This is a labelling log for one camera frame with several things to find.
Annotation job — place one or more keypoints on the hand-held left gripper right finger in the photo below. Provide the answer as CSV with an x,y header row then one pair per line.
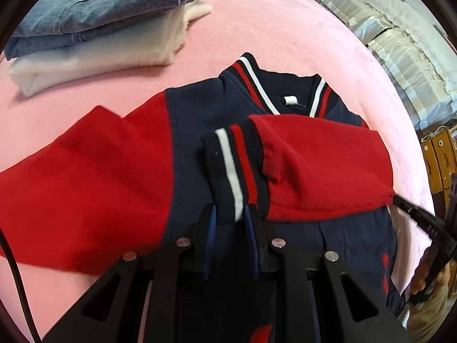
x,y
250,225

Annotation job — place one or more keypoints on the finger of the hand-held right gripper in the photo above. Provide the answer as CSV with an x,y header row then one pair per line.
x,y
414,212

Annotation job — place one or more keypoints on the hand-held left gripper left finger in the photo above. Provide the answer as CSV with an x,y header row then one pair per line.
x,y
210,223

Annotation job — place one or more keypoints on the red and navy varsity jacket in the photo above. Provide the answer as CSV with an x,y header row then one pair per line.
x,y
107,185

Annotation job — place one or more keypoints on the person's right hand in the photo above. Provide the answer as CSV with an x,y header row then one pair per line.
x,y
420,273

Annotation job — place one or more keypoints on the wooden cabinet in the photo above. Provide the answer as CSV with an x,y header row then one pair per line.
x,y
437,160

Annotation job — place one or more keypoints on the sofa with lace cover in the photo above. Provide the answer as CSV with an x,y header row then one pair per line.
x,y
403,43

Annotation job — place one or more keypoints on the folded white fleece garment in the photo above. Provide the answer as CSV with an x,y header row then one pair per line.
x,y
107,55

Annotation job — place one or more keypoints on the pink blanket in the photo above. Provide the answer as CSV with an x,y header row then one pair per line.
x,y
278,25

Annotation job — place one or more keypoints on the folded blue jeans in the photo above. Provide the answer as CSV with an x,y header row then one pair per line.
x,y
89,10

